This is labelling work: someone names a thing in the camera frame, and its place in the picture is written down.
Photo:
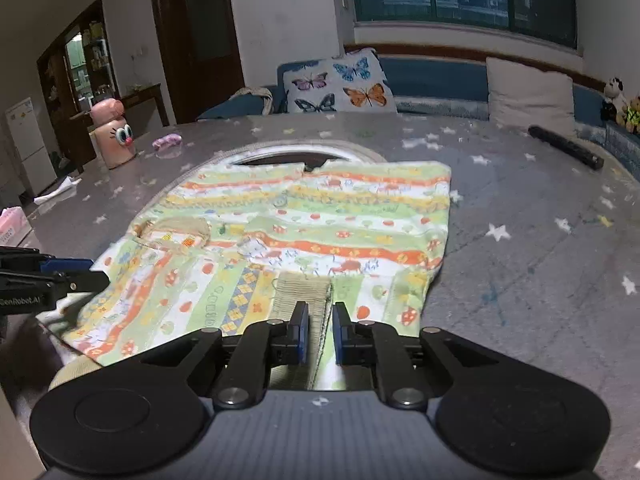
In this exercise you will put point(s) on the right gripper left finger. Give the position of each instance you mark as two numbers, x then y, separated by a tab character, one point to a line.
252	355

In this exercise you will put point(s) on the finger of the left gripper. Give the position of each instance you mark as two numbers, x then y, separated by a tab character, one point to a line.
83	282
31	260

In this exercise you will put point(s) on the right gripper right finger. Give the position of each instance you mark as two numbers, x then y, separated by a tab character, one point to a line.
390	358

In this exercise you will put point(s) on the green patterned child shirt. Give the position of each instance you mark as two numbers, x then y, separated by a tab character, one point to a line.
229	246

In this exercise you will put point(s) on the pink tissue pack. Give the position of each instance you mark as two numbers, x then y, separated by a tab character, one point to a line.
14	226

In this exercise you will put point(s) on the white paper sheet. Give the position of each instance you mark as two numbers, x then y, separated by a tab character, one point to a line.
67	184

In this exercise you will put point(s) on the white refrigerator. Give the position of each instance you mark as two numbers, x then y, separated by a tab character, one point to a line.
22	122

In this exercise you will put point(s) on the pink cartoon water bottle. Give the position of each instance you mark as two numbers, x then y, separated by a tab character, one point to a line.
112	133

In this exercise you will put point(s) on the pink hair scrunchie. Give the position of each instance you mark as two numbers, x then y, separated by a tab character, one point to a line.
170	140

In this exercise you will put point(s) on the round built-in induction cooker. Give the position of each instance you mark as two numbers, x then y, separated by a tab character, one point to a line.
311	153

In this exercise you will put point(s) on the dark wooden cabinet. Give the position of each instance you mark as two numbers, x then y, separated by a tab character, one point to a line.
75	73

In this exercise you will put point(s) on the beige cloth on sofa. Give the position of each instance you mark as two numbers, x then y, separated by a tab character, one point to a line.
253	101

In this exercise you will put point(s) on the black remote control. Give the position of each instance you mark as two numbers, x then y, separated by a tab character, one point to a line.
567	146

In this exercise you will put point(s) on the butterfly print pillow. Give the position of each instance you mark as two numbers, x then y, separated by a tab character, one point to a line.
353	83

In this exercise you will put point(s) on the blue sofa bench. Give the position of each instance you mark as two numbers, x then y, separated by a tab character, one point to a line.
443	86

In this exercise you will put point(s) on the beige cushion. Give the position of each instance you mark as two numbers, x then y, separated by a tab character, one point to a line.
520	97

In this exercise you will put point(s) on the dark wooden door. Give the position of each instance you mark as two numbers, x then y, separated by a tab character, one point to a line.
199	52

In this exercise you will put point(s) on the bear plush toy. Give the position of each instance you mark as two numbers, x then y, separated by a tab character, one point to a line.
629	116

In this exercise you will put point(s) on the panda plush toy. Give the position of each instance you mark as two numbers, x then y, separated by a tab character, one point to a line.
613	100

